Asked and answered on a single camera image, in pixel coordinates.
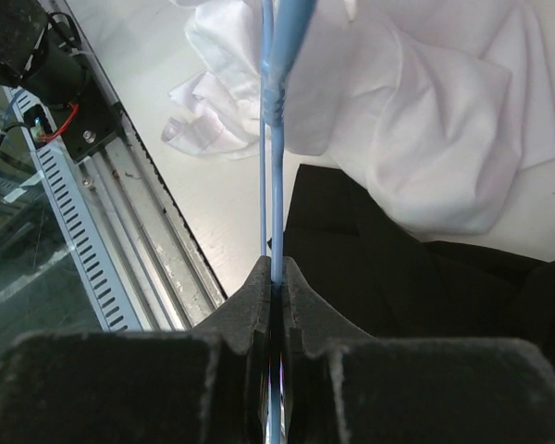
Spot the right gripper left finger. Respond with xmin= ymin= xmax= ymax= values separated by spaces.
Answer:
xmin=184 ymin=256 xmax=271 ymax=443

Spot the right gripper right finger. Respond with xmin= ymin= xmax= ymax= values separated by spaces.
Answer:
xmin=281 ymin=257 xmax=373 ymax=443

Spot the black shirt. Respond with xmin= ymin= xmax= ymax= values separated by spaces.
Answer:
xmin=284 ymin=165 xmax=555 ymax=370

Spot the white shirt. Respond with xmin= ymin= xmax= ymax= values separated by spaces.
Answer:
xmin=160 ymin=0 xmax=555 ymax=235

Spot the blue wire hanger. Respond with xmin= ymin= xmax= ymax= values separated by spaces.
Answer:
xmin=259 ymin=1 xmax=316 ymax=443

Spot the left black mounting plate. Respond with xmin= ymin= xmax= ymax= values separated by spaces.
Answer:
xmin=50 ymin=65 xmax=123 ymax=163

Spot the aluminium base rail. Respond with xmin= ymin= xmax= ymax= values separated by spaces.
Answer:
xmin=59 ymin=0 xmax=230 ymax=332

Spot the blue slotted cable duct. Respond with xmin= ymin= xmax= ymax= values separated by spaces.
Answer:
xmin=6 ymin=87 xmax=154 ymax=334

